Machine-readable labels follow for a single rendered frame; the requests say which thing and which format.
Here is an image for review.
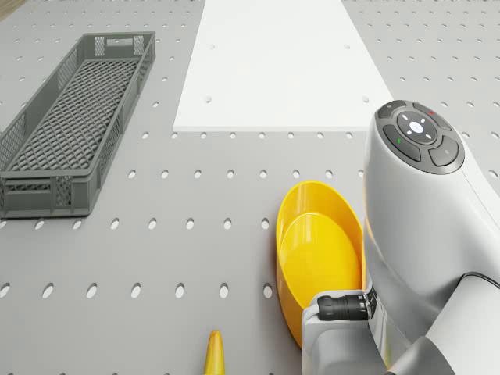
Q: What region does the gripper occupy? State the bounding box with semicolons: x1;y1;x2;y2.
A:
300;289;391;375

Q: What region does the yellow bowl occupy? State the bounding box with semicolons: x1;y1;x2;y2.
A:
275;180;368;350

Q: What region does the banana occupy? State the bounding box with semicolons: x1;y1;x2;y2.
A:
202;330;227;375

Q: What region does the white board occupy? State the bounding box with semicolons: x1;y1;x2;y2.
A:
172;0;395;134

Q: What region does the dark grey basket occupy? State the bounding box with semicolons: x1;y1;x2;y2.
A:
0;31;157;220

